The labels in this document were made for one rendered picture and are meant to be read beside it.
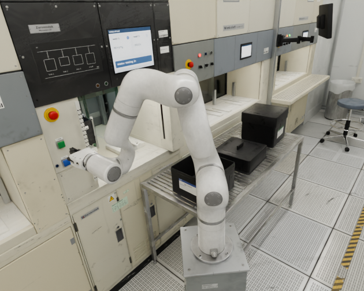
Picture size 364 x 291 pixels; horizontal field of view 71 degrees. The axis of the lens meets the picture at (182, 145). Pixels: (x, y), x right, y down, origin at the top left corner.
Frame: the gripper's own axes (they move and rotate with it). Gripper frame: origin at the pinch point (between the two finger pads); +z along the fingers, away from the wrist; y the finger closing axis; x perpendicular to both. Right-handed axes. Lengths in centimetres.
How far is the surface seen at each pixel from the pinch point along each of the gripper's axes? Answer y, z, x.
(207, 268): 16, -62, -44
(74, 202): -2.0, 12.6, -34.1
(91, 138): 36, 54, -22
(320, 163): 270, -46, -120
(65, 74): 10.8, 12.4, 31.5
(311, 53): 365, 13, -5
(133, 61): 50, 12, 31
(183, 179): 46, -23, -31
